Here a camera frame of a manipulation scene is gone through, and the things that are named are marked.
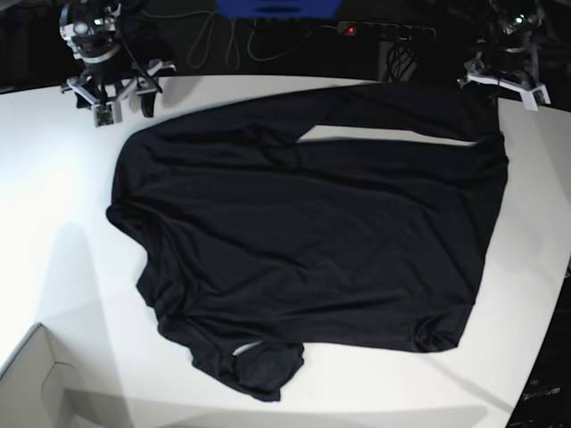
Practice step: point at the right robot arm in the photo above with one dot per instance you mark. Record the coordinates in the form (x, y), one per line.
(94, 32)

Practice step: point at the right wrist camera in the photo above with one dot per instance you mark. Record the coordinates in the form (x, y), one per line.
(107, 114)

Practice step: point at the black t-shirt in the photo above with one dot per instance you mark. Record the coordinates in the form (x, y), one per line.
(355, 215)

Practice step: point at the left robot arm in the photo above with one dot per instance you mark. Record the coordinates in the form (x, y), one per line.
(509, 26)

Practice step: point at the white cardboard box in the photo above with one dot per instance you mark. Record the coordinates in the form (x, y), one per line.
(37, 390)

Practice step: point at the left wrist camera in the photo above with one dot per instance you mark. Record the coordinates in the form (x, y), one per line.
(535, 98)

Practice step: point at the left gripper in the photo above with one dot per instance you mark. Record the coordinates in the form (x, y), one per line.
(515, 72)

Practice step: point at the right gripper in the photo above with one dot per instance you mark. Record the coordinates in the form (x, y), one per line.
(124, 86)

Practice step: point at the black power strip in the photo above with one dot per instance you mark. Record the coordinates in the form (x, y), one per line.
(384, 30)

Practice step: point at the blue plastic bin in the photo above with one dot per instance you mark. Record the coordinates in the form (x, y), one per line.
(321, 9)

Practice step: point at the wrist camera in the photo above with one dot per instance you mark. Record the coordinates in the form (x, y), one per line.
(535, 98)
(107, 114)

